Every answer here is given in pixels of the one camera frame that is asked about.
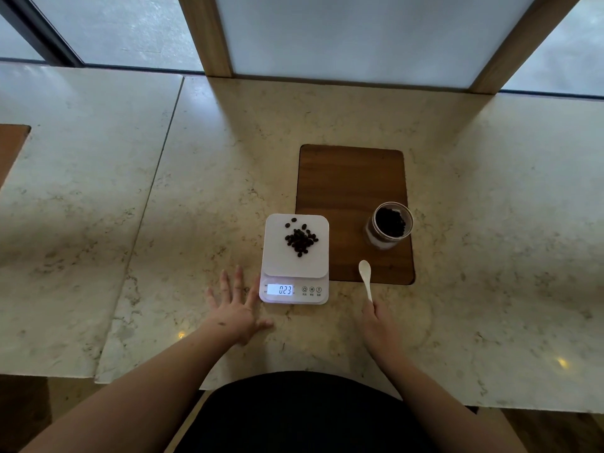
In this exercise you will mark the person's right hand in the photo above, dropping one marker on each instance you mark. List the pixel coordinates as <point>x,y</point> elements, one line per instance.
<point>381,332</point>

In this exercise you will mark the person's left hand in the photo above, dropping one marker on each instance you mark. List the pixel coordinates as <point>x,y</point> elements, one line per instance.
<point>235,318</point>

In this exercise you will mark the person's left little finger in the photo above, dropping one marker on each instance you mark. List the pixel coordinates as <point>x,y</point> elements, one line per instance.
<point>212,298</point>

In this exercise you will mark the person's left middle finger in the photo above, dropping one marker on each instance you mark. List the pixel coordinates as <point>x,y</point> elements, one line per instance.
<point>238,283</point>

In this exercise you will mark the person's left thumb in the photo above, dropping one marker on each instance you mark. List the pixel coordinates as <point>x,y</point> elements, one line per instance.
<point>264,325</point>

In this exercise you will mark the person's right fingers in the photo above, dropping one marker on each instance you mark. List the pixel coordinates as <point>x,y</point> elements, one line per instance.
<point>370,312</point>

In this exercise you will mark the white plastic spoon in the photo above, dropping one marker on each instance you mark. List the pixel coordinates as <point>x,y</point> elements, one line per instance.
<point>365,275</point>

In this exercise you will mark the person's right forearm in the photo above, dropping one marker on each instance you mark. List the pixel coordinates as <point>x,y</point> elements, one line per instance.
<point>443,410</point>

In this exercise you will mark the person's left forearm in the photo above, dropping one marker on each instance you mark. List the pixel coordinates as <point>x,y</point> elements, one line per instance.
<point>141,396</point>

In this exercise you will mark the white digital kitchen scale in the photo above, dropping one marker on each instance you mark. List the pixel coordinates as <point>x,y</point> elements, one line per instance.
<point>295,268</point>

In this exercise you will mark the clear glass jar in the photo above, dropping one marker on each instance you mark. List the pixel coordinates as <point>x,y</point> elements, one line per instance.
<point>375,238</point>

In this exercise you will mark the pile of coffee beans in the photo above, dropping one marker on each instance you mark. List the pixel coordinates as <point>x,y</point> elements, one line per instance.
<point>301,240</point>

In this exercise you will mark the coffee beans inside jar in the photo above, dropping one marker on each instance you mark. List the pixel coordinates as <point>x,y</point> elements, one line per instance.
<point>390,222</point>

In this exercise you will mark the person's black clothing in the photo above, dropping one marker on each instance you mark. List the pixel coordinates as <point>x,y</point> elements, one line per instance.
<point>306,415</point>

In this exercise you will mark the brown wooden board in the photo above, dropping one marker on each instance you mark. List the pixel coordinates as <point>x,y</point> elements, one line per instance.
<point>9,148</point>
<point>344,183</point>

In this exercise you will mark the wooden post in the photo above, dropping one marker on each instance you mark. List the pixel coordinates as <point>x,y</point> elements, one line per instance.
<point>205,35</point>
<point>524,42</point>

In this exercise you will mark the black window frame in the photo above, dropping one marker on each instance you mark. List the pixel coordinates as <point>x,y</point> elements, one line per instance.
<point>42,32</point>

